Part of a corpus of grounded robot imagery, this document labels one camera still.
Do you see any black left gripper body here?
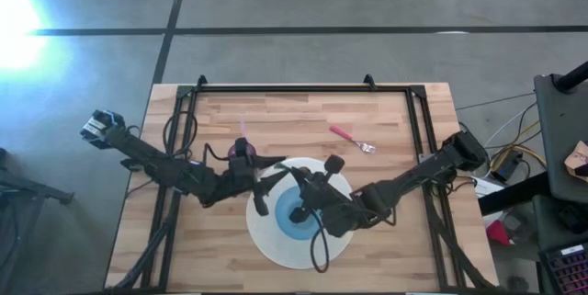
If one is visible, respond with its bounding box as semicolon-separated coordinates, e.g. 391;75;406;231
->
227;137;270;217

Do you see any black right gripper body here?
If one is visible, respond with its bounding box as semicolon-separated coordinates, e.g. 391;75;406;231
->
288;154;350;223

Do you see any purple faceted plastic cup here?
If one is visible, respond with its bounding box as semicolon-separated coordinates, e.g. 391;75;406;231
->
228;141;256;162

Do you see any blue bowl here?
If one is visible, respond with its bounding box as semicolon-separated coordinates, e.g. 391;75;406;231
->
274;185;323;242

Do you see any white round plate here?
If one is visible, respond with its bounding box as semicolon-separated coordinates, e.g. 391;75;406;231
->
245;156;356;270

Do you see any white paper sheet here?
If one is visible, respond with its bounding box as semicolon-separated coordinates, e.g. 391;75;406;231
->
473;177;507;201

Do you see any red object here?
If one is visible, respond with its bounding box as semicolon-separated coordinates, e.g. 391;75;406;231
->
485;219;515;247

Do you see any black power adapter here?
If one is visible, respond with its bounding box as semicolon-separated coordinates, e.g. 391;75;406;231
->
490;150;521;183

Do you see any black floor stand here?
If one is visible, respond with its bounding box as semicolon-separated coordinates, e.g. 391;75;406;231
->
0;147;75;295

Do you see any dark grey side table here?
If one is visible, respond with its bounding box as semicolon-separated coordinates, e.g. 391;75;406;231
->
534;73;588;205

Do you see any black backlit keyboard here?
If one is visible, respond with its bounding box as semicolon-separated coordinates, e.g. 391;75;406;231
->
537;241;588;295

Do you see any brown cardboard box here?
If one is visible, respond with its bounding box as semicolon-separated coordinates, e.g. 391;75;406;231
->
563;141;588;178

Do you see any black pole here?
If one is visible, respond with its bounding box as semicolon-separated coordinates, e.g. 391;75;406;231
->
553;60;588;95

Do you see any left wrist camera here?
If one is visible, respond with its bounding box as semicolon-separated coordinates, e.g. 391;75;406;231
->
197;169;231;208

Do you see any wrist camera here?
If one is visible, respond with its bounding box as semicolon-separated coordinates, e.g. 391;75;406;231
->
197;169;231;208
321;202;364;239

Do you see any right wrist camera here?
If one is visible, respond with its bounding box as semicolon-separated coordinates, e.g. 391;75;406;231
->
321;202;364;239

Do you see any silver fork with pink handle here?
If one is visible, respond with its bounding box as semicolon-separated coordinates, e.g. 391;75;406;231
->
328;124;378;155

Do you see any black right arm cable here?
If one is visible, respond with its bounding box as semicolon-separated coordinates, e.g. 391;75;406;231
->
310;210;332;275

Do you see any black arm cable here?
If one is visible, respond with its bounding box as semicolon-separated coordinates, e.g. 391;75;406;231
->
310;210;332;275
162;110;199;159

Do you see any black metal table frame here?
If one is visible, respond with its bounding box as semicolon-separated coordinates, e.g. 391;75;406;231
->
105;74;498;294

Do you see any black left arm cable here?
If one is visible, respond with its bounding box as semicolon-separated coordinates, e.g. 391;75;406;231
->
162;110;199;159

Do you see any white cable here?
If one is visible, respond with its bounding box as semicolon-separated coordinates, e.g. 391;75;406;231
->
484;101;539;150

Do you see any yellow cable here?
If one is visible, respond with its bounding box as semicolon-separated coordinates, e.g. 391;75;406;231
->
489;119;548;170

